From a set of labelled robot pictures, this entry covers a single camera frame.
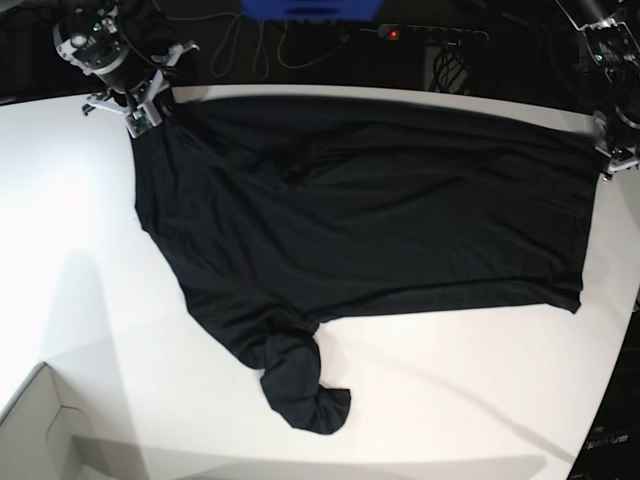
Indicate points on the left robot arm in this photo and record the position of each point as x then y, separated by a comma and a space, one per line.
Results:
610, 30

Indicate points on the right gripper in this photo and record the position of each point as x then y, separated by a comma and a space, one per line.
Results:
138, 90

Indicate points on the blue bin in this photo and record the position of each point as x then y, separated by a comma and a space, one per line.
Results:
342, 10

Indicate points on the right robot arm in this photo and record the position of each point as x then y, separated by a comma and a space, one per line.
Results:
91, 38

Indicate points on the black t-shirt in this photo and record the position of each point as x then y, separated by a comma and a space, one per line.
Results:
278, 214

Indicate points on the black power strip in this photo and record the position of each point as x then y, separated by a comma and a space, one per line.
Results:
428, 34

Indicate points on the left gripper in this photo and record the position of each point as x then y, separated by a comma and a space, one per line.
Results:
617, 140

